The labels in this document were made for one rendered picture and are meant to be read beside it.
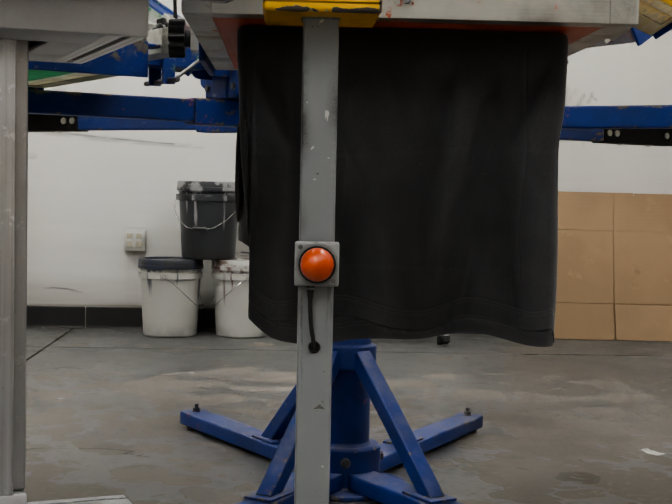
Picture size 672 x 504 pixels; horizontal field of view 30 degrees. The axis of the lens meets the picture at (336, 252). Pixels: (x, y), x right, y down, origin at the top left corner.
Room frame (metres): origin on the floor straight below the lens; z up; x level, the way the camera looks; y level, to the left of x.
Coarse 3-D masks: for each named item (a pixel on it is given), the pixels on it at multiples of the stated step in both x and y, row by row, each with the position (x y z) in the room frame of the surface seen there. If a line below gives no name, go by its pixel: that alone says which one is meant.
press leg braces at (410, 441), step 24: (336, 360) 2.97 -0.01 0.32; (360, 360) 2.96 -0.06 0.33; (384, 384) 2.93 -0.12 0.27; (288, 408) 3.24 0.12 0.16; (384, 408) 2.88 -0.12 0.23; (264, 432) 3.35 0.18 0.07; (288, 432) 2.83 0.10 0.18; (408, 432) 2.84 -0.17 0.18; (288, 456) 2.77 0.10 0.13; (408, 456) 2.79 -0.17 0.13; (264, 480) 2.74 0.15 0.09; (432, 480) 2.76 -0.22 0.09
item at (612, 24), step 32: (256, 0) 1.60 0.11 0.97; (384, 0) 1.60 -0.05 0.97; (416, 0) 1.61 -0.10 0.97; (448, 0) 1.61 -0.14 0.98; (480, 0) 1.61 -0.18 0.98; (512, 0) 1.61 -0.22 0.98; (544, 0) 1.61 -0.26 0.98; (576, 0) 1.61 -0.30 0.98; (608, 0) 1.62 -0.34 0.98; (608, 32) 1.70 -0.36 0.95; (224, 64) 2.27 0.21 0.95
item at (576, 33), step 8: (408, 24) 1.66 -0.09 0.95; (416, 24) 1.66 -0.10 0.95; (424, 24) 1.66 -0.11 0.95; (432, 24) 1.66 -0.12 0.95; (440, 24) 1.66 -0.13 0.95; (448, 24) 1.65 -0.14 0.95; (456, 24) 1.65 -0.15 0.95; (464, 24) 1.65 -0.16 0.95; (472, 24) 1.65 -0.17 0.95; (480, 24) 1.65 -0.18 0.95; (536, 32) 1.72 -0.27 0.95; (544, 32) 1.72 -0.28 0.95; (552, 32) 1.71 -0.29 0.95; (560, 32) 1.71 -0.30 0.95; (568, 32) 1.71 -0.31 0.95; (576, 32) 1.71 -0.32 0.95; (584, 32) 1.71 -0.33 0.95; (592, 32) 1.71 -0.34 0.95; (568, 40) 1.80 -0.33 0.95; (576, 40) 1.80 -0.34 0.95
